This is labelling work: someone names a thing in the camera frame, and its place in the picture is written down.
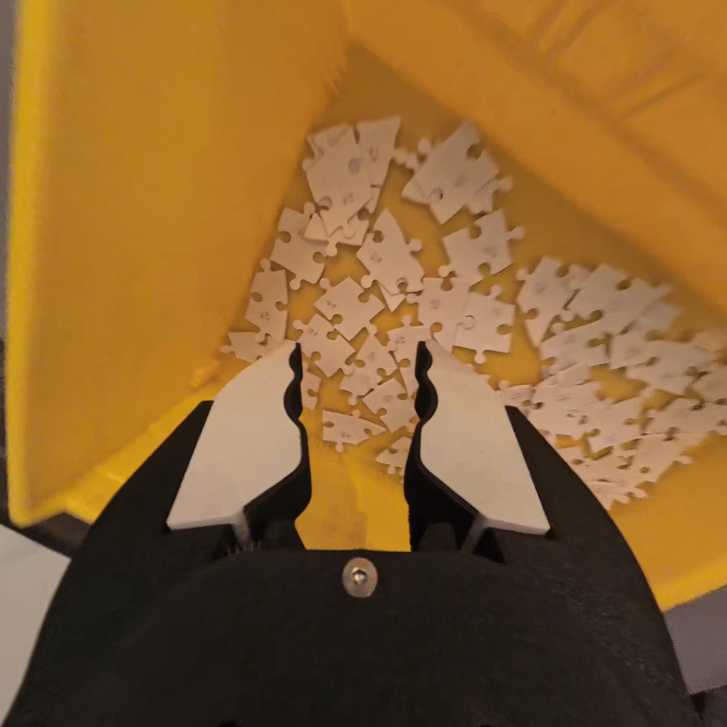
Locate pile of puzzle pieces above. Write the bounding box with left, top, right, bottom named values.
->
left=222, top=114, right=727, bottom=510

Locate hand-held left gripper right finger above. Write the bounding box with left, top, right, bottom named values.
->
left=405, top=341, right=553, bottom=551

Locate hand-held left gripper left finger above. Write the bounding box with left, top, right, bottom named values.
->
left=167, top=343, right=314, bottom=548

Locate yellow plastic bin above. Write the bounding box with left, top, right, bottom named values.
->
left=6, top=0, right=727, bottom=612

